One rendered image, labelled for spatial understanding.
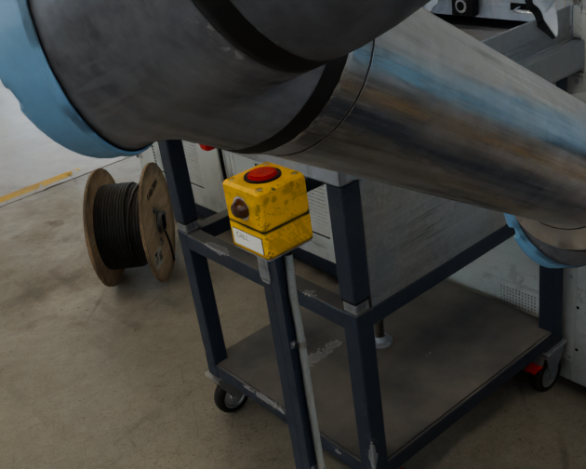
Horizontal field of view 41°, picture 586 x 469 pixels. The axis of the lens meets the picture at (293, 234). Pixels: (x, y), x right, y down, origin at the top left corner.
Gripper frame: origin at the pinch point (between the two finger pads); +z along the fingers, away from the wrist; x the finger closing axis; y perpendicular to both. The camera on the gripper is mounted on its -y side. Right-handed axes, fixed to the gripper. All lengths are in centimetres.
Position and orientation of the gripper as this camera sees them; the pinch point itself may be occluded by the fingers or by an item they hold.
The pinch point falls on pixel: (484, 42)
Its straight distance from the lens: 86.9
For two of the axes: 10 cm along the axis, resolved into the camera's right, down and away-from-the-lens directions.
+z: 0.5, 10.0, -0.2
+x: 9.9, -0.4, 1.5
